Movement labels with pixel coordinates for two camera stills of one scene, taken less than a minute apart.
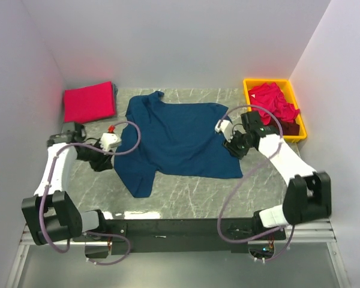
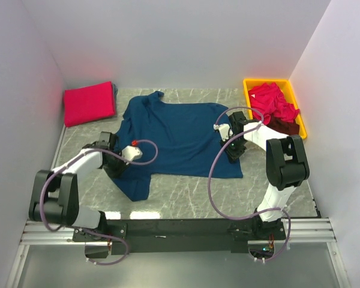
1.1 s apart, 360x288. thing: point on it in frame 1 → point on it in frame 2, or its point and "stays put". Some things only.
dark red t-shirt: (288, 128) stays put
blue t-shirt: (178, 137) stays put
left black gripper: (104, 162) → (117, 173)
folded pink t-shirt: (89, 102) stays put
